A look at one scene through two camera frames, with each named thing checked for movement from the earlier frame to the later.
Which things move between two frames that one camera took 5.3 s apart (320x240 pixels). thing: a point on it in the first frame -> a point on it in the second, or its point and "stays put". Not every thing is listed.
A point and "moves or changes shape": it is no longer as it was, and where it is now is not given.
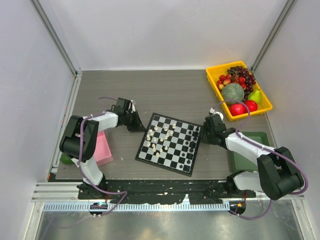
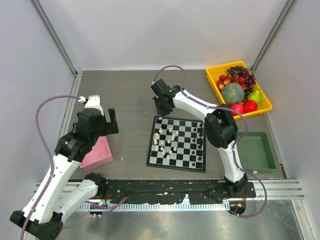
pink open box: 102,153 stays put
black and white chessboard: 170,143 moves or changes shape
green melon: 232,91 stays put
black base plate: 164,191 stays put
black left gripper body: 130,121 -> 106,128
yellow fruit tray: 213,73 stays put
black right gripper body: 207,134 -> 161,109
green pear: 255,95 stays put
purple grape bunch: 250,80 stays put
